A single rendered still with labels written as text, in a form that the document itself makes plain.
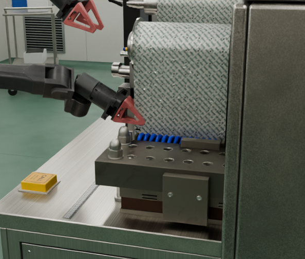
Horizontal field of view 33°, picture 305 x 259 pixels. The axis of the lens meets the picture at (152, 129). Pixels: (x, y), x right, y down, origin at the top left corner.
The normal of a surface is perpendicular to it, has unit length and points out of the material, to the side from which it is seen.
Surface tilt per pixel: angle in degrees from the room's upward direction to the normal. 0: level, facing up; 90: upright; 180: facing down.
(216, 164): 0
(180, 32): 46
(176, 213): 90
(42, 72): 36
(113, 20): 90
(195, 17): 92
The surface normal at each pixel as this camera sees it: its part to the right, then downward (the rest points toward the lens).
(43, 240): -0.26, 0.31
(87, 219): 0.00, -0.95
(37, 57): 0.03, 0.32
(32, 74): 0.25, -0.59
